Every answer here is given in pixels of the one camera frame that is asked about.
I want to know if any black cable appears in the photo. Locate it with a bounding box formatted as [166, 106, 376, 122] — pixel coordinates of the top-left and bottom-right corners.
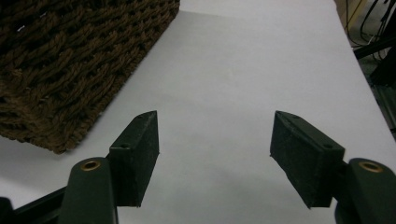
[345, 0, 394, 48]

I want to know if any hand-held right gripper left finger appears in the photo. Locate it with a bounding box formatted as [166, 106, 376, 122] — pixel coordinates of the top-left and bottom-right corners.
[107, 110, 161, 208]

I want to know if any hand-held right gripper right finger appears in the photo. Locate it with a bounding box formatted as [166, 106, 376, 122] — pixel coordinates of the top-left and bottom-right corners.
[269, 110, 347, 210]

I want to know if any yellow cable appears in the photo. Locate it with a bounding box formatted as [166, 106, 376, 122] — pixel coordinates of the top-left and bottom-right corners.
[345, 0, 364, 30]

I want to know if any black metal stand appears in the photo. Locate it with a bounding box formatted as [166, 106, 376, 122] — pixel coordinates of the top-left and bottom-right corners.
[353, 18, 396, 87]

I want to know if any grey metal frame rail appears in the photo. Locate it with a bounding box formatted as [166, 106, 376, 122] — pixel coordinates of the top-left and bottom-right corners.
[373, 83, 396, 139]

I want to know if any brown woven basket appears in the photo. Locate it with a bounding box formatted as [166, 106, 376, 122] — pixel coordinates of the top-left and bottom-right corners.
[0, 0, 181, 155]

